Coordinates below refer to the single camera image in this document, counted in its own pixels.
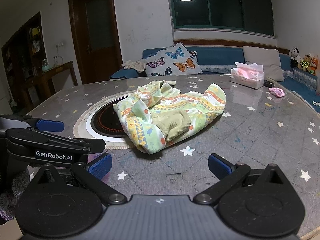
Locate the dark wooden door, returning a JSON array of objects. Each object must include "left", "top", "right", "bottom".
[{"left": 68, "top": 0, "right": 123, "bottom": 84}]

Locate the beige crumpled cloth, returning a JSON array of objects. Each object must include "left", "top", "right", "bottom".
[{"left": 121, "top": 60, "right": 145, "bottom": 73}]

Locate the orange fox plush toy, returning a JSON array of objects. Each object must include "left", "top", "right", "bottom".
[{"left": 308, "top": 56, "right": 318, "bottom": 75}]

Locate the dark bookshelf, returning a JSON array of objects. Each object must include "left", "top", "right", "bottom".
[{"left": 2, "top": 12, "right": 51, "bottom": 115}]

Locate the green patterned child garment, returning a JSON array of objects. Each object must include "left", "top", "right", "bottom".
[{"left": 113, "top": 80, "right": 226, "bottom": 154}]

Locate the pink tissue pack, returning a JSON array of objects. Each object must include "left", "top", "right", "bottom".
[{"left": 230, "top": 62, "right": 265, "bottom": 90}]

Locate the grey star tablecloth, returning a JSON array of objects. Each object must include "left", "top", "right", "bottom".
[{"left": 24, "top": 73, "right": 320, "bottom": 240}]

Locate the round induction cooker inset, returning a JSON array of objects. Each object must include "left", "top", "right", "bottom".
[{"left": 73, "top": 91, "right": 134, "bottom": 150}]

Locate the panda plush toy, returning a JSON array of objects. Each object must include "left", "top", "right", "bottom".
[{"left": 289, "top": 47, "right": 301, "bottom": 68}]

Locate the pink hair scrunchie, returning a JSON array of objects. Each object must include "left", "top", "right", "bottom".
[{"left": 268, "top": 87, "right": 285, "bottom": 98}]

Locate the dark window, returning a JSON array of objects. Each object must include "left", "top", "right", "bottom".
[{"left": 170, "top": 0, "right": 274, "bottom": 36}]

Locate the wooden side table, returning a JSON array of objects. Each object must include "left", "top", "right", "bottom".
[{"left": 39, "top": 60, "right": 79, "bottom": 98}]

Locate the butterfly print pillow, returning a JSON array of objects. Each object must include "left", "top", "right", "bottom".
[{"left": 141, "top": 43, "right": 202, "bottom": 76}]

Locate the blue sofa bench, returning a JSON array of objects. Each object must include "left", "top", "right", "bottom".
[{"left": 109, "top": 45, "right": 320, "bottom": 108}]

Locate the grey plain pillow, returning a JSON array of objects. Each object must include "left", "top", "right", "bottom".
[{"left": 242, "top": 46, "right": 284, "bottom": 82}]

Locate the yellow bear plush toy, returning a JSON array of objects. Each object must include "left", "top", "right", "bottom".
[{"left": 298, "top": 53, "right": 312, "bottom": 72}]

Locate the black remote control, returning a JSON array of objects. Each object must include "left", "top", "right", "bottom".
[{"left": 264, "top": 80, "right": 274, "bottom": 88}]

